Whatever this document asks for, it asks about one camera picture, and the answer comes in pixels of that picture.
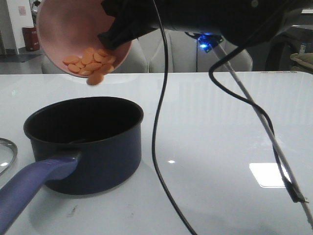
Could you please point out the pink plastic bowl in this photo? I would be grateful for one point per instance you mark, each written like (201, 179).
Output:
(68, 27)

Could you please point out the dark blue saucepan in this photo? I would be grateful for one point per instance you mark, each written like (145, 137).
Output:
(81, 146)

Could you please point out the right grey upholstered chair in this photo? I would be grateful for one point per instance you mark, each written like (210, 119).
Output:
(186, 55)

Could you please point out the left grey upholstered chair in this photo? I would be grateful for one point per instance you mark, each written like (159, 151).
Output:
(135, 62)

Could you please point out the beige cushion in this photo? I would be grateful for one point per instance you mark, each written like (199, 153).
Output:
(302, 62)

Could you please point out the orange ham slices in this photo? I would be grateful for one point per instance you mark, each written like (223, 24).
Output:
(93, 64)

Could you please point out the red bin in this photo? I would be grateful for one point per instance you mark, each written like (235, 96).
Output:
(30, 38)

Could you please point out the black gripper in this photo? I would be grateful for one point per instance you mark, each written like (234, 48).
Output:
(237, 20)

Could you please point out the glass pot lid blue knob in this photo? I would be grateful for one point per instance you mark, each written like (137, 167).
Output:
(8, 154)

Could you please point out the dark appliance at right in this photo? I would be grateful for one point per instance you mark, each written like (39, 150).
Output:
(297, 39)

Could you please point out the grey upholstered chair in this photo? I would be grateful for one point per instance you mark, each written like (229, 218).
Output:
(135, 62)
(186, 55)

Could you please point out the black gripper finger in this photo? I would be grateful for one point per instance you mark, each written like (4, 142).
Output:
(132, 19)

